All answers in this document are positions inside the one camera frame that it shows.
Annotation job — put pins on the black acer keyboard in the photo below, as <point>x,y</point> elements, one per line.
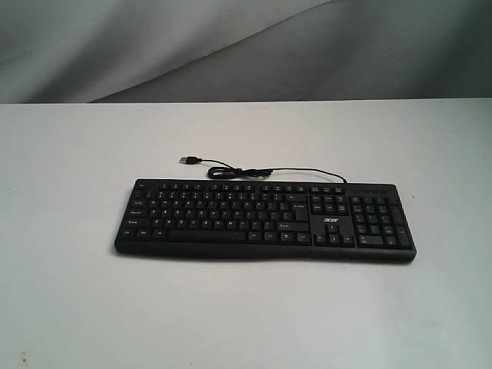
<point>241,220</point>

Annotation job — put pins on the grey backdrop cloth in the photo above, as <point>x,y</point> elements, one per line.
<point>208,51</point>

